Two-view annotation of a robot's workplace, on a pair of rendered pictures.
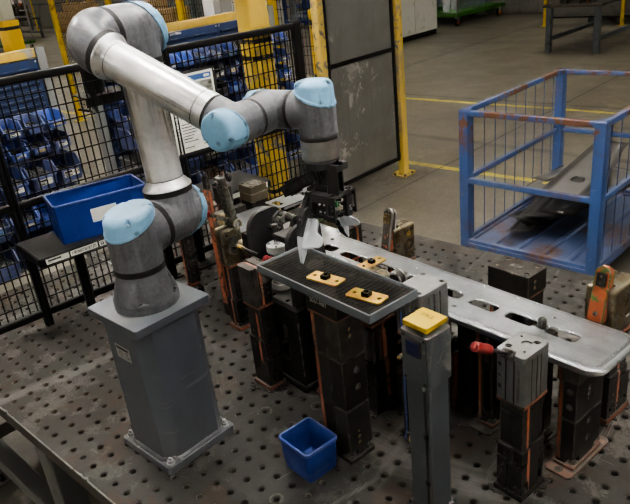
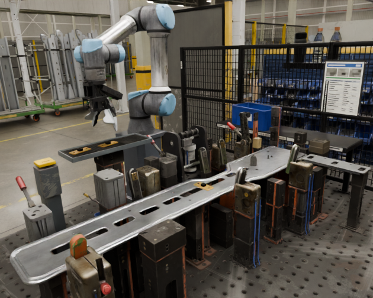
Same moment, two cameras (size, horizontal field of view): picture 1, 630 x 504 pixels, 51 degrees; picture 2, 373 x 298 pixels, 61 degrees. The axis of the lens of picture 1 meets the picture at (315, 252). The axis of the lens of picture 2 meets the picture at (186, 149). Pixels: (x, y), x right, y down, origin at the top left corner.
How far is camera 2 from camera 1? 2.02 m
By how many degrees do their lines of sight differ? 79
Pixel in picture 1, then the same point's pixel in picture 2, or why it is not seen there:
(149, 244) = (131, 106)
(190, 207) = (154, 101)
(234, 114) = (79, 48)
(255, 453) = not seen: hidden behind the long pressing
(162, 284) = (132, 125)
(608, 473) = not seen: outside the picture
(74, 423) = not seen: hidden behind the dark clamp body
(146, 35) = (150, 19)
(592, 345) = (39, 257)
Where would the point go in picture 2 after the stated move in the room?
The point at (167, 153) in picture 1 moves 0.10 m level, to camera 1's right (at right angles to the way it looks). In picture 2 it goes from (153, 74) to (152, 75)
